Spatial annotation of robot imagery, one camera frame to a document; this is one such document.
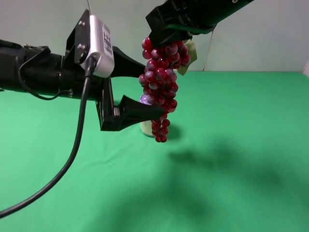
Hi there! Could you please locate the red artificial grape bunch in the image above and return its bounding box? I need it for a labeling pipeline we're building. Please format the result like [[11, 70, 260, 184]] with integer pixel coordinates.
[[139, 37, 197, 143]]

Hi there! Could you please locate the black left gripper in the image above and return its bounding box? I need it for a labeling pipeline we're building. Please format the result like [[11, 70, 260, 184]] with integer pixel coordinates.
[[14, 9, 165, 132]]

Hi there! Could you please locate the white lotion bottle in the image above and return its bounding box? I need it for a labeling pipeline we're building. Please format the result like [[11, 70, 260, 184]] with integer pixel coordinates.
[[140, 94, 154, 137]]

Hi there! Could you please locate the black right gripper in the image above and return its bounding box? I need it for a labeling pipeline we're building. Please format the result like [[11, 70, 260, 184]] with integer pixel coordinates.
[[146, 0, 252, 47]]

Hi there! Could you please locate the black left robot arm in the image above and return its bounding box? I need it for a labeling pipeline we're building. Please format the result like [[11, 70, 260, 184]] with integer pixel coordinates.
[[0, 10, 164, 131]]

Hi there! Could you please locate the black camera cable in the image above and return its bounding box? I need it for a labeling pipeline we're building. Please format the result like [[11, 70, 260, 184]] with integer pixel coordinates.
[[0, 57, 101, 218]]

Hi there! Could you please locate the green tablecloth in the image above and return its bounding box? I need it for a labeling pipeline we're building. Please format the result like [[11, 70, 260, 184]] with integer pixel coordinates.
[[0, 72, 309, 232]]

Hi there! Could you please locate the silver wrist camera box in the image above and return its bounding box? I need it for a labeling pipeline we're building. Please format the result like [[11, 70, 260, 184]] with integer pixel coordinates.
[[74, 12, 114, 78]]

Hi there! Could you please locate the thin dark wall cable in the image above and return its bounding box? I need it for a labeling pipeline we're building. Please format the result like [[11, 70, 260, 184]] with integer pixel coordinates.
[[202, 26, 215, 72]]

